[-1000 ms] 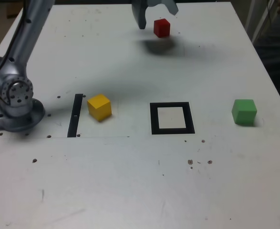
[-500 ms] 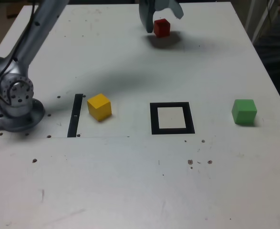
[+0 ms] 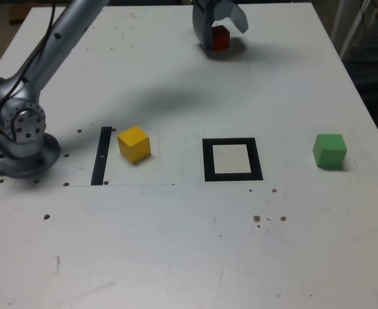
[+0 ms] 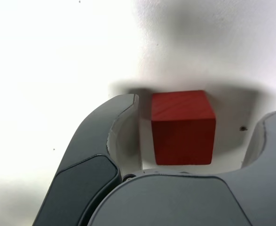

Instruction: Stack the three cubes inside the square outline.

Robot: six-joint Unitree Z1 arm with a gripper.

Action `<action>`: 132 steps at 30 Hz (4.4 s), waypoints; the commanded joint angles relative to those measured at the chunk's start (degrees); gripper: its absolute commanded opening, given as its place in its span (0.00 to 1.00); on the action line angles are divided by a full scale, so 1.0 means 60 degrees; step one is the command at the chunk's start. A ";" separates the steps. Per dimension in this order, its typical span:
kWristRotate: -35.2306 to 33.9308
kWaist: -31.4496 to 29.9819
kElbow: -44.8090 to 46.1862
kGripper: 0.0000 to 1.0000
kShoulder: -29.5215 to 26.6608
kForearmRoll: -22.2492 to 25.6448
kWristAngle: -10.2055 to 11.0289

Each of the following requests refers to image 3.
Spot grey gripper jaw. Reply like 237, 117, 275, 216
212, 0, 250, 34
192, 0, 215, 51

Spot red cube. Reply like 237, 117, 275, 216
211, 25, 231, 52

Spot yellow cube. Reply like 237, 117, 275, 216
117, 126, 152, 165

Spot green cube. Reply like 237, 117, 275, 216
312, 133, 348, 170

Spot black tape square outline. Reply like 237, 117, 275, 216
202, 137, 264, 183

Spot black tape strip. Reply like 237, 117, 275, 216
90, 126, 113, 186

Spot cardboard box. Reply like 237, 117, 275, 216
8, 0, 35, 25

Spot white metal frame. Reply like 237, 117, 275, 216
332, 0, 372, 59

